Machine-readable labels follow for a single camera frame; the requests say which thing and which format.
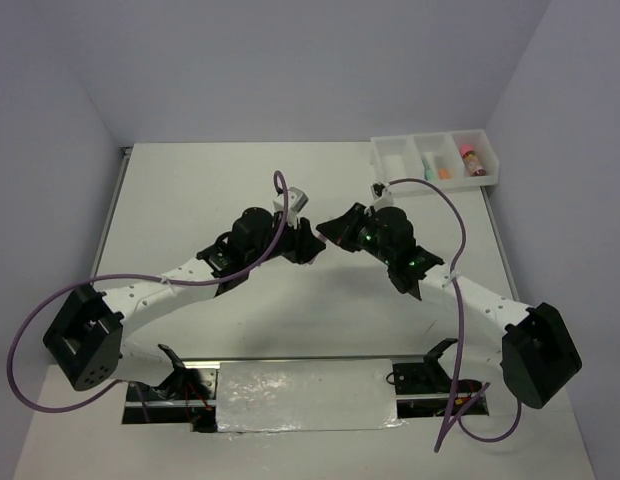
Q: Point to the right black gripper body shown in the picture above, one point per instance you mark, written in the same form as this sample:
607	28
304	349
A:
367	238

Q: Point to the green highlighter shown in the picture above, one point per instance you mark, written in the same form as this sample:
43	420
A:
429	173

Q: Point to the orange highlighter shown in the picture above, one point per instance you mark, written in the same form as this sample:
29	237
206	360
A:
444	173

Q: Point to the pink-capped clear tube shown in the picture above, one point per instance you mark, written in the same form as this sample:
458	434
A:
473	164

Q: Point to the purple highlighter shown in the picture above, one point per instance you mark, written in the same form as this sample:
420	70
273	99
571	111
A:
316	252

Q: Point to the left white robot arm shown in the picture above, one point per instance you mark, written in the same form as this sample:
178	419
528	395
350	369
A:
89	337

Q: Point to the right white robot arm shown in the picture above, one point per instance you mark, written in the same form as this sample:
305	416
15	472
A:
538	355

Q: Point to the clear three-compartment organizer tray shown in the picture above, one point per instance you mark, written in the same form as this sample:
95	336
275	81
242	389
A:
398	158

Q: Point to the silver foil sheet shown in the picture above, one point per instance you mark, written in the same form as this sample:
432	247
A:
304	396

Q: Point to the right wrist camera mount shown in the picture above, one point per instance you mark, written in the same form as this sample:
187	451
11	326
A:
382	197

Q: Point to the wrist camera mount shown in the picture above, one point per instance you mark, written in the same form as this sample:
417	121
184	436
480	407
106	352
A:
291	204
382	197

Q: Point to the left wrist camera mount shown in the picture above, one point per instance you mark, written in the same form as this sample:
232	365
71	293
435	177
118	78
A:
291	204

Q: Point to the aluminium rail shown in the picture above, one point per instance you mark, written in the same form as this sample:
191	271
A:
218	360

